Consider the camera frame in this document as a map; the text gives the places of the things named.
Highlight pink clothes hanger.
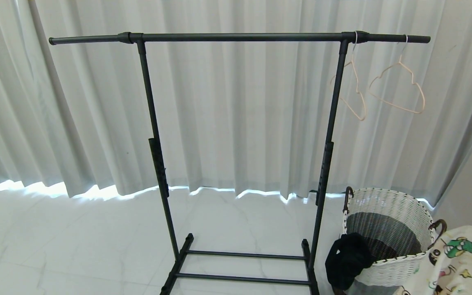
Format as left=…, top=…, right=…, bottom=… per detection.
left=369, top=35, right=426, bottom=114
left=329, top=32, right=367, bottom=121

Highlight cream printed shorts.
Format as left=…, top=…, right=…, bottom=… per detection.
left=392, top=225, right=472, bottom=295

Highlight black clothes rack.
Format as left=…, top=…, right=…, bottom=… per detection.
left=49, top=31, right=431, bottom=295

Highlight white laundry basket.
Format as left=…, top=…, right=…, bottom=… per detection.
left=334, top=186, right=448, bottom=295

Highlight white curtain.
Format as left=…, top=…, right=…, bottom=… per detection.
left=0, top=0, right=472, bottom=207

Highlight black garment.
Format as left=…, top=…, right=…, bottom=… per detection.
left=325, top=233, right=377, bottom=290

